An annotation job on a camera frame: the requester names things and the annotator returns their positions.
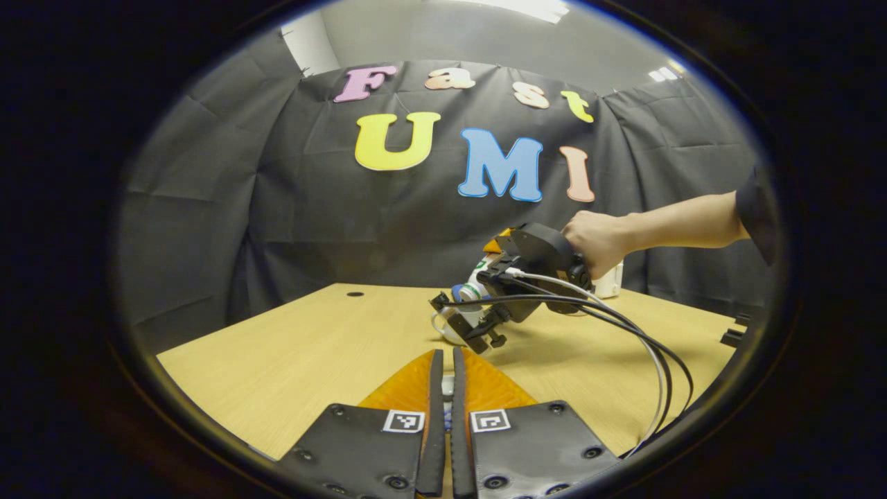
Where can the white ceramic teacup with spout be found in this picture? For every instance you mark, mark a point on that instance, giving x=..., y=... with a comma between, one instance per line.
x=443, y=333

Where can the dark sleeve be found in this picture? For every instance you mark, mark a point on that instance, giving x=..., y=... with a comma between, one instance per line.
x=759, y=208

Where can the ceiling light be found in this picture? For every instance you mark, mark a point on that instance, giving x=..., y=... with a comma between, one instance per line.
x=533, y=8
x=665, y=73

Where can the white blue-patterned teacup lid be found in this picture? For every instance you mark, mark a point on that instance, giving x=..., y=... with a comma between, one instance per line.
x=448, y=418

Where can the black backdrop cloth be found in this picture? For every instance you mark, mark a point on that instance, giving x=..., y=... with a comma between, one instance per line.
x=277, y=208

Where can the white water bottle green label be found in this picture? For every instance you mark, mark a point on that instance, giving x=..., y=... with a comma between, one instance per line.
x=485, y=274

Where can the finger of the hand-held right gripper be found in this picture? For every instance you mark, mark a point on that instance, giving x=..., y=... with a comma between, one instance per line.
x=497, y=241
x=478, y=333

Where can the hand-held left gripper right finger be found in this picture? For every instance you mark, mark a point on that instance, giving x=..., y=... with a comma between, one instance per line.
x=459, y=416

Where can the white toaster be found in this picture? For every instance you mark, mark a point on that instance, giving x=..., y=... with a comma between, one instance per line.
x=611, y=285

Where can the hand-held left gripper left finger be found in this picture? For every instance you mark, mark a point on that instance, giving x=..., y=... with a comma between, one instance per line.
x=436, y=416

